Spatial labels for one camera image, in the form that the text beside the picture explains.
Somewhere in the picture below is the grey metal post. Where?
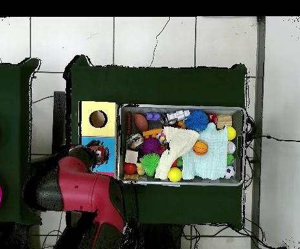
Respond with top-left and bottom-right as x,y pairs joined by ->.
251,16 -> 266,249

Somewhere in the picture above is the brown toy football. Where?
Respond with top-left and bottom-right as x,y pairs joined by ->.
133,113 -> 149,132

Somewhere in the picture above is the light blue muslin cloth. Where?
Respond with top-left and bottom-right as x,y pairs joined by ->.
181,122 -> 229,180

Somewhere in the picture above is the plain wooden cube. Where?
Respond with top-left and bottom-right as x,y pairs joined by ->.
124,149 -> 139,164

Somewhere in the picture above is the large green stringy ball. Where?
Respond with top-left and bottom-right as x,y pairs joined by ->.
139,152 -> 161,178

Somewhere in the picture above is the cream muslin cloth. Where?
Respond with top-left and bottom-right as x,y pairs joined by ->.
154,126 -> 200,180

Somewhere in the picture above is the black floor cable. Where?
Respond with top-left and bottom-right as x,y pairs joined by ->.
245,134 -> 300,143

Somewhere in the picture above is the silver mesh bin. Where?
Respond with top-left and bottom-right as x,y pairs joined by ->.
117,104 -> 247,187

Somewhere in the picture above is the dark green table cloth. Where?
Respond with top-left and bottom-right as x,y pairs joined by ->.
0,57 -> 42,226
65,54 -> 249,230

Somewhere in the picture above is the orange toy basketball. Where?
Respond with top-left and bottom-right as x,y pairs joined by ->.
192,140 -> 209,156

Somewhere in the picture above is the purple spiky ball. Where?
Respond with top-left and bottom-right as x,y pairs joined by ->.
140,136 -> 163,156

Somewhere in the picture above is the wooden box with three holes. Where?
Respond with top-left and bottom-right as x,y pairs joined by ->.
78,101 -> 119,178

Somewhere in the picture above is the blue stringy koosh ball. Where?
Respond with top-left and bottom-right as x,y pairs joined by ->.
183,109 -> 209,132

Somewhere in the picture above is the crushed drink can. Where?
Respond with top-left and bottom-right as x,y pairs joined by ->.
125,132 -> 144,150

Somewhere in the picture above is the silver toy robot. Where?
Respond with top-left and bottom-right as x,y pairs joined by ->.
162,109 -> 191,125

